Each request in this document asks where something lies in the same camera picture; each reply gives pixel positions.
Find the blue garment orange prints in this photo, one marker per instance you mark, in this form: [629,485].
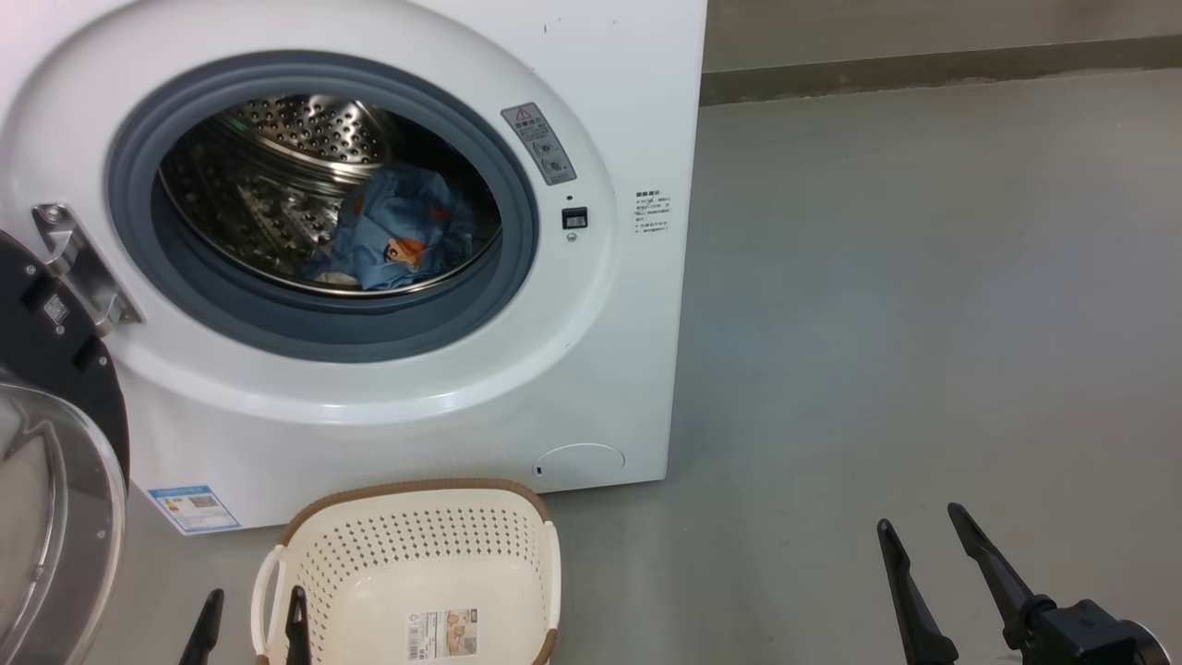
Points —
[397,222]

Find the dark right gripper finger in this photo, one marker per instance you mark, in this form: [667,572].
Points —
[988,563]
[919,619]

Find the small printed text label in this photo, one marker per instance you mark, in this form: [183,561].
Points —
[652,212]

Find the silver metal door hinge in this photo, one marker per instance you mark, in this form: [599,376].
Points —
[83,268]

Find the white laundry basket brown rim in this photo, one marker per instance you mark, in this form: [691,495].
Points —
[416,517]

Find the blue energy label sticker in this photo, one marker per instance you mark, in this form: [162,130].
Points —
[194,510]

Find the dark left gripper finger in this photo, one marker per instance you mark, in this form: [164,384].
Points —
[297,633]
[208,633]

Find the black round glass washer door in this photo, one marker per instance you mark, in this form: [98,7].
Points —
[55,517]

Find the round white filter cover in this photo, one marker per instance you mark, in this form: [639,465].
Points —
[579,466]

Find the grey warning sticker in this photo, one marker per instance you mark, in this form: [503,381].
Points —
[539,143]

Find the white front-load washing machine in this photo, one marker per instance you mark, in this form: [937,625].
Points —
[416,416]

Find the paper basket label sticker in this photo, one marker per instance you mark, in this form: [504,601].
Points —
[441,634]

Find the cream and blue garment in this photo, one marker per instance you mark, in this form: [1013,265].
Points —
[331,276]

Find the black door latch slot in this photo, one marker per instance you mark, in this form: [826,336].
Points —
[574,219]

